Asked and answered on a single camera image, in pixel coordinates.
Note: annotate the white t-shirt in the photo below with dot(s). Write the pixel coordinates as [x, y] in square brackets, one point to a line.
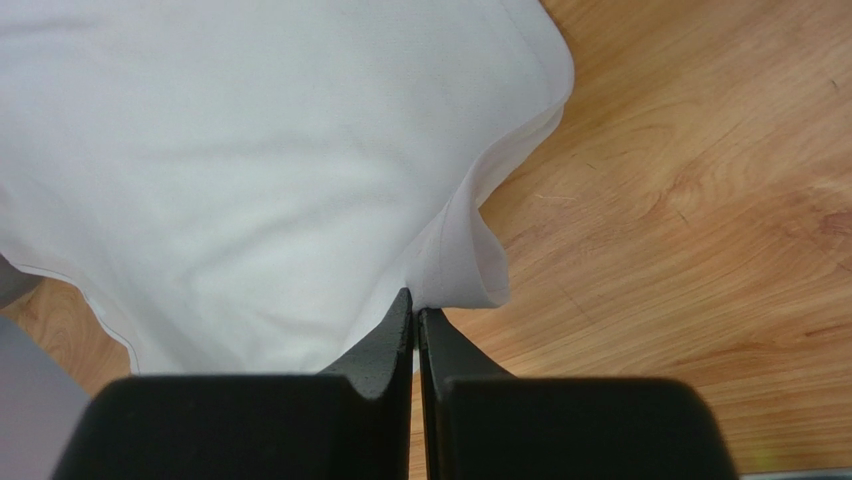
[245, 186]

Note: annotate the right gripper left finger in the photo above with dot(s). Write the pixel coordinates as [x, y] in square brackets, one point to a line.
[351, 420]

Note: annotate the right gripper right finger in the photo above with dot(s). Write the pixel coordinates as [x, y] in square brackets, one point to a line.
[482, 422]

